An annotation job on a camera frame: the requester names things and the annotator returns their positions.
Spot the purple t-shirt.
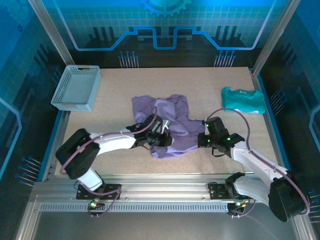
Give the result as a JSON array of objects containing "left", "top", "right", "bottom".
[{"left": 131, "top": 94, "right": 207, "bottom": 160}]

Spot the folded teal t-shirt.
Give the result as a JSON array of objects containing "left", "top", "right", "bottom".
[{"left": 220, "top": 86, "right": 266, "bottom": 115}]

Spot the blue table edge strip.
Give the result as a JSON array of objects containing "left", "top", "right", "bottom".
[
  {"left": 254, "top": 74, "right": 295, "bottom": 181},
  {"left": 37, "top": 109, "right": 65, "bottom": 182}
]

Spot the small LED circuit board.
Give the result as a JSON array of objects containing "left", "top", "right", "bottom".
[
  {"left": 87, "top": 199, "right": 106, "bottom": 211},
  {"left": 227, "top": 199, "right": 248, "bottom": 210}
]

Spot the pale blue perforated plastic basket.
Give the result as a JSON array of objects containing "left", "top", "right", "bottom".
[{"left": 50, "top": 64, "right": 103, "bottom": 112}]

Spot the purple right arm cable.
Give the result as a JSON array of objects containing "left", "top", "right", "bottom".
[{"left": 206, "top": 108, "right": 311, "bottom": 220}]

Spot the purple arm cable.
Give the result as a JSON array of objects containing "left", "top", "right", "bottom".
[
  {"left": 59, "top": 106, "right": 158, "bottom": 219},
  {"left": 206, "top": 108, "right": 311, "bottom": 220}
]

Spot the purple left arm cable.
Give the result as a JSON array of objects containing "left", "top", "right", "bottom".
[{"left": 59, "top": 106, "right": 158, "bottom": 219}]

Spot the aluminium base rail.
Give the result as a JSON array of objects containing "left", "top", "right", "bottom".
[{"left": 33, "top": 173, "right": 300, "bottom": 204}]

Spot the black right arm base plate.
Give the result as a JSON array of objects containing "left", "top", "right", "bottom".
[{"left": 208, "top": 181, "right": 255, "bottom": 201}]

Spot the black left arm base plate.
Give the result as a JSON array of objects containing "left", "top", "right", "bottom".
[{"left": 76, "top": 183, "right": 123, "bottom": 201}]

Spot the slotted grey cable duct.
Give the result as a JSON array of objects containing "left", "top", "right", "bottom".
[{"left": 39, "top": 202, "right": 230, "bottom": 213}]

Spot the aluminium frame post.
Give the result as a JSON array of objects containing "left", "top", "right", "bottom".
[
  {"left": 251, "top": 0, "right": 303, "bottom": 77},
  {"left": 27, "top": 0, "right": 75, "bottom": 66}
]

